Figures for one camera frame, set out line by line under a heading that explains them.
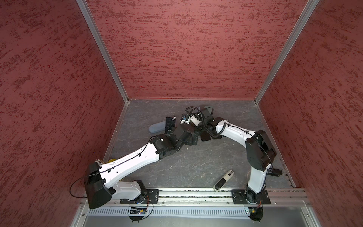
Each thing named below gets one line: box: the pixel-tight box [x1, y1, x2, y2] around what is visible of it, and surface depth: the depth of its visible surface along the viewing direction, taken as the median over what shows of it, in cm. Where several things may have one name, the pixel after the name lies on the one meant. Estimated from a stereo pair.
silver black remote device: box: [213, 169, 235, 192], surface depth 77 cm
